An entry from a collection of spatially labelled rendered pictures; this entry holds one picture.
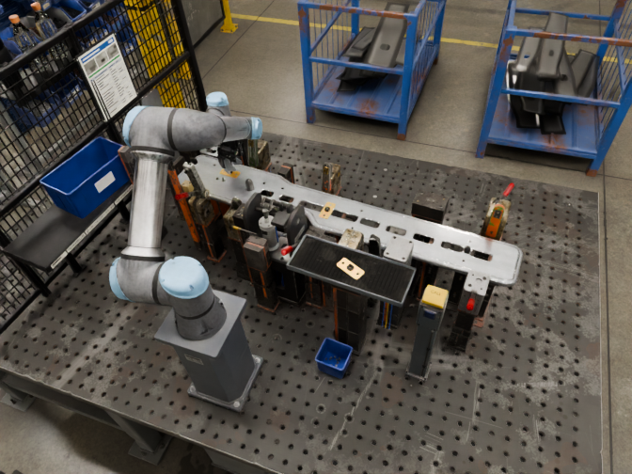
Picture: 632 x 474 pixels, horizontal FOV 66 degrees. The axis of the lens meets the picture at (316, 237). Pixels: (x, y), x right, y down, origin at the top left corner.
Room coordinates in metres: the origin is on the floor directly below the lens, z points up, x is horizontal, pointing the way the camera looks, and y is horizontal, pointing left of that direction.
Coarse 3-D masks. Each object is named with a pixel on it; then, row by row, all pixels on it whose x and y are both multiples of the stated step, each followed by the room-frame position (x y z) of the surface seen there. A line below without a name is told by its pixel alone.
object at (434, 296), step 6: (426, 288) 0.80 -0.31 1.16; (432, 288) 0.80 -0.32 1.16; (438, 288) 0.80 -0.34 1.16; (426, 294) 0.78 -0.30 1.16; (432, 294) 0.78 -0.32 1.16; (438, 294) 0.78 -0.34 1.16; (444, 294) 0.77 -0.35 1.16; (426, 300) 0.76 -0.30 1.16; (432, 300) 0.76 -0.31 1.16; (438, 300) 0.76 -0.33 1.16; (444, 300) 0.76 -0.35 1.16; (438, 306) 0.74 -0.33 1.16
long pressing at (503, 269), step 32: (224, 192) 1.45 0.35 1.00; (288, 192) 1.42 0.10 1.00; (320, 192) 1.41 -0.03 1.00; (320, 224) 1.23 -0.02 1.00; (352, 224) 1.22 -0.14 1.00; (384, 224) 1.21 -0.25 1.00; (416, 224) 1.19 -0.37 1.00; (416, 256) 1.04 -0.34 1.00; (448, 256) 1.03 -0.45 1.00; (512, 256) 1.01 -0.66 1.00
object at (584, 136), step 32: (512, 0) 3.06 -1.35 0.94; (512, 32) 2.67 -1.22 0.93; (544, 32) 2.62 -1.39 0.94; (608, 32) 3.45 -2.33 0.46; (512, 64) 3.46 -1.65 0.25; (544, 64) 2.87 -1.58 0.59; (576, 64) 3.12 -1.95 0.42; (512, 96) 3.07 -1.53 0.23; (544, 96) 2.57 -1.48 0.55; (576, 96) 2.65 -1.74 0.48; (512, 128) 2.78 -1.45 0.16; (544, 128) 2.73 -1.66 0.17; (576, 128) 2.71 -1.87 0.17; (608, 128) 2.41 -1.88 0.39
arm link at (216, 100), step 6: (210, 96) 1.55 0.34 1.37; (216, 96) 1.55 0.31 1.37; (222, 96) 1.55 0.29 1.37; (210, 102) 1.52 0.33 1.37; (216, 102) 1.52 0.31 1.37; (222, 102) 1.53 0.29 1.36; (228, 102) 1.56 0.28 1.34; (216, 108) 1.59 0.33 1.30; (222, 108) 1.52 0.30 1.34; (228, 108) 1.54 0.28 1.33; (228, 114) 1.53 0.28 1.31
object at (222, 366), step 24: (240, 312) 0.81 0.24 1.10; (168, 336) 0.75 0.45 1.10; (216, 336) 0.74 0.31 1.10; (240, 336) 0.80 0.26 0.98; (192, 360) 0.72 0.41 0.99; (216, 360) 0.70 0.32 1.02; (240, 360) 0.76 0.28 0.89; (192, 384) 0.78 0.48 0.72; (216, 384) 0.70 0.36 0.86; (240, 384) 0.73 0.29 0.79; (240, 408) 0.67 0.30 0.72
